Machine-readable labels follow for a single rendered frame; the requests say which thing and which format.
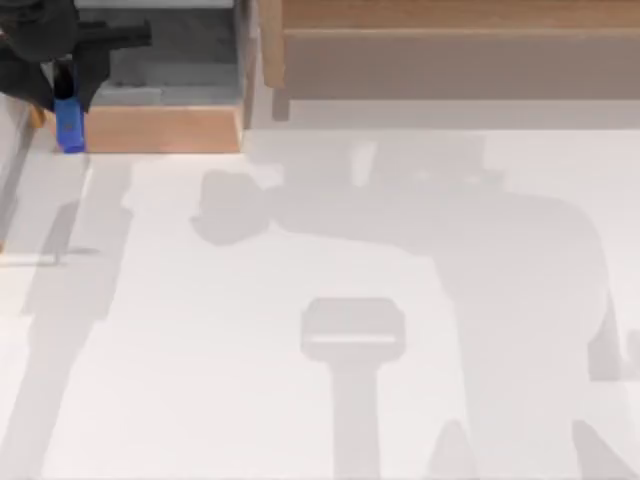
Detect wooden cupboard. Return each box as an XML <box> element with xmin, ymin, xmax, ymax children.
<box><xmin>256</xmin><ymin>0</ymin><xmax>640</xmax><ymax>123</ymax></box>

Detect drawer with grey pierced inside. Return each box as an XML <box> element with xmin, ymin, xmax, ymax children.
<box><xmin>72</xmin><ymin>0</ymin><xmax>259</xmax><ymax>146</ymax></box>

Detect pale wooden drawer front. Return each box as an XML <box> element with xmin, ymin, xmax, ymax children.
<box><xmin>82</xmin><ymin>104</ymin><xmax>245</xmax><ymax>154</ymax></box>

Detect blue stapler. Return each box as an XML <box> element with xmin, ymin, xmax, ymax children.
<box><xmin>52</xmin><ymin>59</ymin><xmax>88</xmax><ymax>154</ymax></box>

